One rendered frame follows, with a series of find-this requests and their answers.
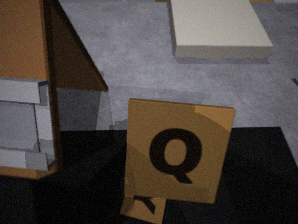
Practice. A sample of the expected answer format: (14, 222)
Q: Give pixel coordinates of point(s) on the tan tile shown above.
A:
(145, 208)
(176, 150)

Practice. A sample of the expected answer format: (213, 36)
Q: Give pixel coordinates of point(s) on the grey flat rectangular block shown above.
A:
(217, 29)

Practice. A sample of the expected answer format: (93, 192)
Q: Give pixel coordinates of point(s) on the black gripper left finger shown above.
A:
(82, 193)

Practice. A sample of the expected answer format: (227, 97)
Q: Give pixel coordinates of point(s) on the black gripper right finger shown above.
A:
(259, 196)

